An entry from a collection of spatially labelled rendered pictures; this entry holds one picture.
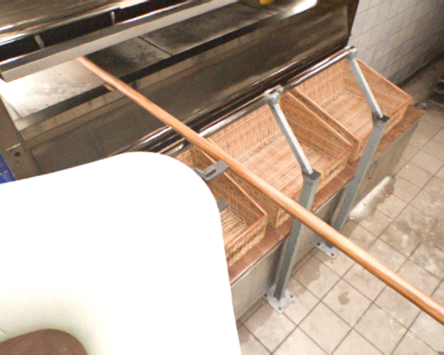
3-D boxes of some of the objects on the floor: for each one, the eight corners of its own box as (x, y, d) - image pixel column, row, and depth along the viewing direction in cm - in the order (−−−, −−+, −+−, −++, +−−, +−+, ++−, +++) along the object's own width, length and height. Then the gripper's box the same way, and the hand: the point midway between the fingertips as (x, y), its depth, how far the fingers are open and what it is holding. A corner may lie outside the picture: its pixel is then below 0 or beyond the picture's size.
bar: (143, 357, 168) (64, 200, 83) (305, 216, 228) (356, 40, 143) (183, 413, 153) (138, 291, 67) (345, 245, 212) (431, 68, 127)
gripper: (132, 186, 67) (214, 136, 78) (151, 254, 85) (214, 208, 96) (156, 208, 64) (238, 153, 74) (169, 275, 82) (234, 223, 92)
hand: (221, 186), depth 84 cm, fingers open, 13 cm apart
